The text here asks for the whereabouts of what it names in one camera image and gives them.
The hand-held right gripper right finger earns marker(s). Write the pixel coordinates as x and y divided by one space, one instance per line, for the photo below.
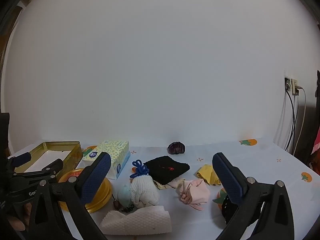
225 172

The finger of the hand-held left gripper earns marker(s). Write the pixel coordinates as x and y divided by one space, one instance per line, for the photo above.
22 158
53 166

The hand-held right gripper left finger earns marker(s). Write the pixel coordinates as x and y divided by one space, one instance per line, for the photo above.
97 172

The yellow cloth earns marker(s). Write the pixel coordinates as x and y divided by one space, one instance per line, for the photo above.
207 171

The gold rectangular tin box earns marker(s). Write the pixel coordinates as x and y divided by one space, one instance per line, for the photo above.
75 157

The pink cloth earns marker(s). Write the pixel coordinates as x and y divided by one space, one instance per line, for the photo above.
195 192

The black fabric bundle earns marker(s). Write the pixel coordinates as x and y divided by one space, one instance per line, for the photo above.
226 210

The white sock blue knit flower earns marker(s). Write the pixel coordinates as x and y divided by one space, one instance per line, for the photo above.
145 190

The purple scrunchie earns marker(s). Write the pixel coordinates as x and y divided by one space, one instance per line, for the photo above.
176 148

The black fuzzy towel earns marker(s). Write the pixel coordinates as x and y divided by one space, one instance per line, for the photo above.
165 170

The person's left hand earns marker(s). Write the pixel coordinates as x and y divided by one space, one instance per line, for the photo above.
16 223

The white paper sheet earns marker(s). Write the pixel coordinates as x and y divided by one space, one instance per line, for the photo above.
53 158

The yellow round tin lid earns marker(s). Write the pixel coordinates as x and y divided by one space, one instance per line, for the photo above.
103 197

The patterned tissue pack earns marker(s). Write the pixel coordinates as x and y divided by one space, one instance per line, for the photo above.
115 152

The white tablecloth orange fruit print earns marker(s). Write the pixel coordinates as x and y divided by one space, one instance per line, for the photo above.
250 155

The white paper towel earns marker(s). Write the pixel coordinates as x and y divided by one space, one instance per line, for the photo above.
140 221

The dark furniture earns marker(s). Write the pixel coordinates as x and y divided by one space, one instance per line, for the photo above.
307 130

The pink fabric item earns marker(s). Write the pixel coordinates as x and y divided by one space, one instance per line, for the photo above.
317 140

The wooden door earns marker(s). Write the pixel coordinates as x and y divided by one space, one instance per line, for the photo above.
17 12

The wall socket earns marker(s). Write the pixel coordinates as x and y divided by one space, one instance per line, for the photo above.
287 84
295 86

